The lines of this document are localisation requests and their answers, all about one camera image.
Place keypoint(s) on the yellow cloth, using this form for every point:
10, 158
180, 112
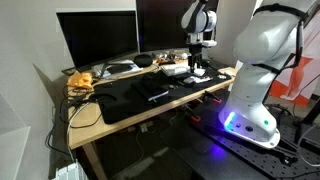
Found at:
80, 80

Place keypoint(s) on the black tripod stand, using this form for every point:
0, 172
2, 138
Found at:
311, 116

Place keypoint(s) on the black desk mat white logo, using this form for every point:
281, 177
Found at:
123, 100

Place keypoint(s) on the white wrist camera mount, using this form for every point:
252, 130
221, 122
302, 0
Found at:
208, 43

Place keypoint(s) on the large black monitor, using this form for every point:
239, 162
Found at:
160, 23

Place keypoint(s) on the grey power adapter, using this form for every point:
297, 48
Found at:
146, 126

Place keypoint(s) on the large black flat pad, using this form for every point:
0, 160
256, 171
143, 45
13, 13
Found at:
216, 66

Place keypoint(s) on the orange white poster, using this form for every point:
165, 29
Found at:
296, 83

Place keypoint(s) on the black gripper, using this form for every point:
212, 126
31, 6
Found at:
196, 52

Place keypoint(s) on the white radiator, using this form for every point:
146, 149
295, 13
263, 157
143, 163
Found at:
71, 171

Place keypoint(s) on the black optical breadboard table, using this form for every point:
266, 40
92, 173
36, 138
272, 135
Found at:
240, 156

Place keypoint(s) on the wooden desk leg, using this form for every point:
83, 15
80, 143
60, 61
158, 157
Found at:
93, 160

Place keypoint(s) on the black monitor silver frame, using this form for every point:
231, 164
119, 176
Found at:
96, 36

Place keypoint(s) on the black oval case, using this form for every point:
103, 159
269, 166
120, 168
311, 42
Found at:
143, 60

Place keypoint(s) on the small orange toy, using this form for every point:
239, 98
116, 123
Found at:
160, 60

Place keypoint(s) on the white plush toy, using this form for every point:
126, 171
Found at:
184, 56

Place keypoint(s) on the grey flat box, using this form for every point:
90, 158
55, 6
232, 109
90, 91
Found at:
173, 69

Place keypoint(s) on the white AirTag box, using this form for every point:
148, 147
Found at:
200, 72

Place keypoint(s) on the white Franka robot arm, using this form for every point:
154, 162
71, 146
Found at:
266, 43

